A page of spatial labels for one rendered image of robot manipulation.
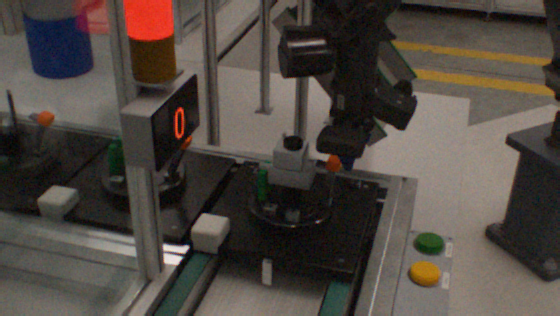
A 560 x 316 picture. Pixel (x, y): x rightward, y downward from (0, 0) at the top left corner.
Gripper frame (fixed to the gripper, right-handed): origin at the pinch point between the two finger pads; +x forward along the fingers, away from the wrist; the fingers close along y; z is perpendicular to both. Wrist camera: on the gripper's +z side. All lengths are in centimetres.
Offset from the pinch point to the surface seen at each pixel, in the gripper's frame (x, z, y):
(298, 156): 1.2, -7.0, -2.2
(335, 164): 2.3, -1.8, -1.0
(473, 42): 110, 21, 358
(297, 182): 5.7, -7.1, -2.2
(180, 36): 21, -66, 86
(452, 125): 24, 14, 59
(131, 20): -23.9, -20.8, -21.3
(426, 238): 12.2, 12.5, -1.4
